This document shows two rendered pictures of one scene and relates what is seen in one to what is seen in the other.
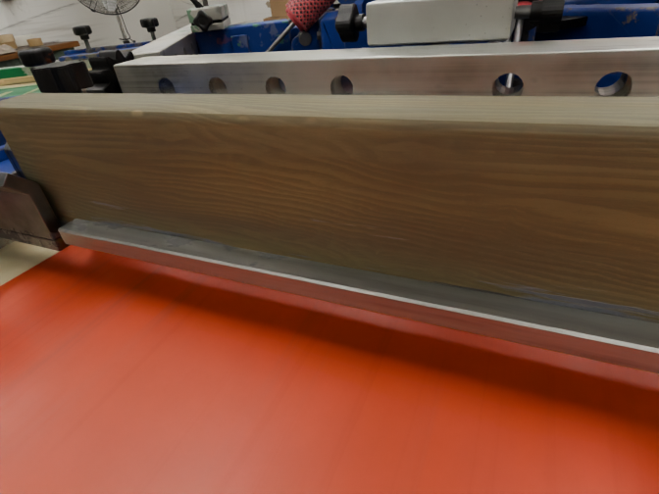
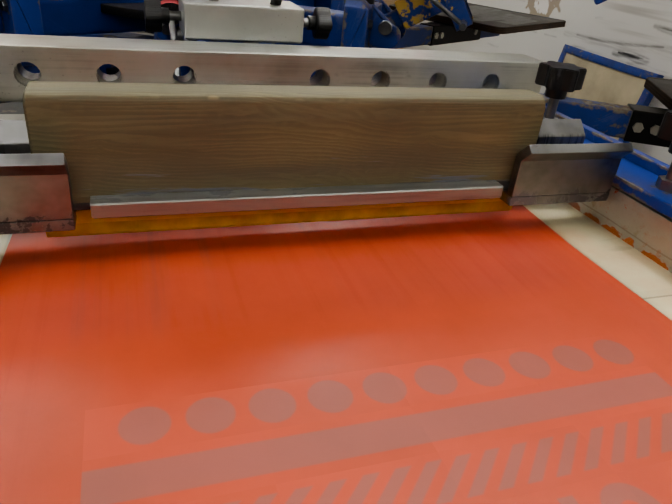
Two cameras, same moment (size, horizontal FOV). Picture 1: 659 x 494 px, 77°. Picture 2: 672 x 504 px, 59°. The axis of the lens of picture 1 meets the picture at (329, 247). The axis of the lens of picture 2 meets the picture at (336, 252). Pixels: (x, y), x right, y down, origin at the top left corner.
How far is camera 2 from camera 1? 0.32 m
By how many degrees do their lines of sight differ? 41
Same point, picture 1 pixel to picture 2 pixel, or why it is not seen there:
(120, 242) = (173, 201)
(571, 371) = (444, 222)
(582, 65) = (363, 66)
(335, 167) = (352, 124)
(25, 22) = not seen: outside the picture
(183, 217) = (228, 172)
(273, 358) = (313, 254)
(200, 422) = (313, 285)
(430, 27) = (242, 28)
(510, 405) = (434, 238)
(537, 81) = (338, 75)
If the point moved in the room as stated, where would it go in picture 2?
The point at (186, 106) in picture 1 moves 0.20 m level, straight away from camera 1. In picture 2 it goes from (253, 92) to (37, 39)
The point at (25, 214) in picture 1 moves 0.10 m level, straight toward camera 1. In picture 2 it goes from (44, 196) to (208, 219)
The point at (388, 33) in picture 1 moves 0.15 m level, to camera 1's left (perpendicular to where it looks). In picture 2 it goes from (206, 30) to (58, 37)
